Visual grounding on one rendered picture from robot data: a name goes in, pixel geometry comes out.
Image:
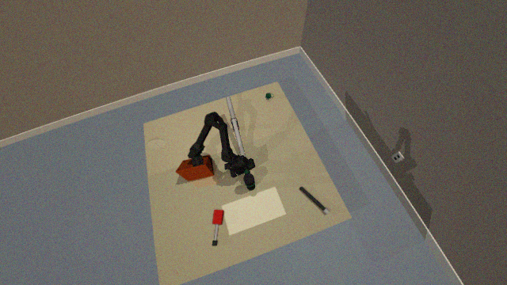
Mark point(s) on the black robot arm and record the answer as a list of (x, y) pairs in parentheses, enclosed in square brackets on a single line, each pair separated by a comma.
[(233, 161)]

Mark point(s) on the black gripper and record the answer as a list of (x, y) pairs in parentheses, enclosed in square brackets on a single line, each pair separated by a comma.
[(240, 171)]

